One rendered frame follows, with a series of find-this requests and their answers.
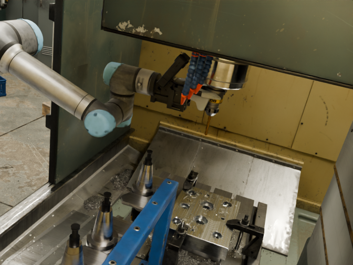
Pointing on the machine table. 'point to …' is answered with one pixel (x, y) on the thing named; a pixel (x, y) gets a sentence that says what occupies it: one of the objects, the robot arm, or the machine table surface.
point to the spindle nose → (227, 74)
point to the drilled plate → (216, 251)
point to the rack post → (160, 236)
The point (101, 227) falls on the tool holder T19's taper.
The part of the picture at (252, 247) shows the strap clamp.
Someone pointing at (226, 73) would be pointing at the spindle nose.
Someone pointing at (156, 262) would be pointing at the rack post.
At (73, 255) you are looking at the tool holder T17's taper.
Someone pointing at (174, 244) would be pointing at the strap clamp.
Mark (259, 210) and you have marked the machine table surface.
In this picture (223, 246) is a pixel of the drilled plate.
